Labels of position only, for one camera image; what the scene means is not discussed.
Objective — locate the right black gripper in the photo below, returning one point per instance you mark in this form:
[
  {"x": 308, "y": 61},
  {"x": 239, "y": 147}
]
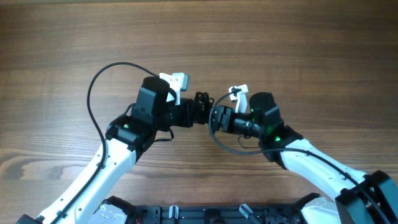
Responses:
[{"x": 218, "y": 122}]

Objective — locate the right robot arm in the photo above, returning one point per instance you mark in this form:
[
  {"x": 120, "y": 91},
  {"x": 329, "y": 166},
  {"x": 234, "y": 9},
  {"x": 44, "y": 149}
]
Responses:
[{"x": 350, "y": 195}]

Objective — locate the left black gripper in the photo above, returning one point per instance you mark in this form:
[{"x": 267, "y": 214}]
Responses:
[{"x": 186, "y": 106}]

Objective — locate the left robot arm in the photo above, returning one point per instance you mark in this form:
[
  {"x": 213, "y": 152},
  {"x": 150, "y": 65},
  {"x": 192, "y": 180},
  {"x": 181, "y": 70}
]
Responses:
[{"x": 158, "y": 108}]

